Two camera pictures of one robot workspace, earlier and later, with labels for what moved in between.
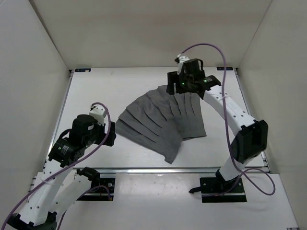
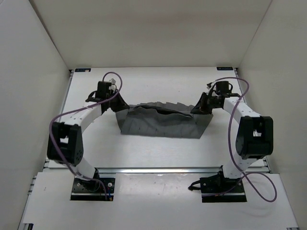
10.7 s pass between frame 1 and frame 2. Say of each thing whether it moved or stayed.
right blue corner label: stayed
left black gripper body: moved
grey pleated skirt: moved
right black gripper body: moved
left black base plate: stayed
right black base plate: stayed
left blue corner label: stayed
